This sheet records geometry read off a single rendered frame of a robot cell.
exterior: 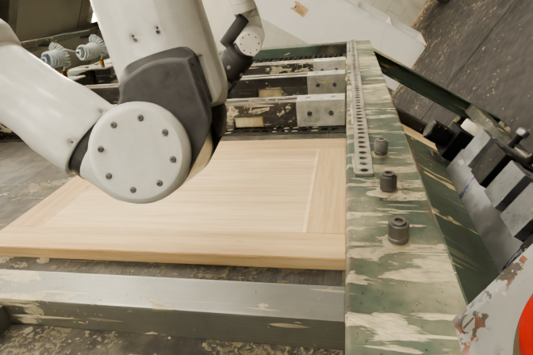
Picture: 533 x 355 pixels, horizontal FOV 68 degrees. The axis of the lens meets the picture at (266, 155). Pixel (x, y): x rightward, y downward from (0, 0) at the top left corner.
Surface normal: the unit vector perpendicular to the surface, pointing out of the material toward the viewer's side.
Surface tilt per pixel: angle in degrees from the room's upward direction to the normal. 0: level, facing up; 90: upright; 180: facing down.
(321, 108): 90
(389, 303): 58
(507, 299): 0
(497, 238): 0
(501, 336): 0
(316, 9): 90
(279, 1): 90
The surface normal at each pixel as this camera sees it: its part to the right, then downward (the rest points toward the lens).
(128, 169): -0.03, 0.11
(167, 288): -0.10, -0.92
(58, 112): 0.20, -0.22
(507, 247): -0.88, -0.47
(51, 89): 0.23, -0.58
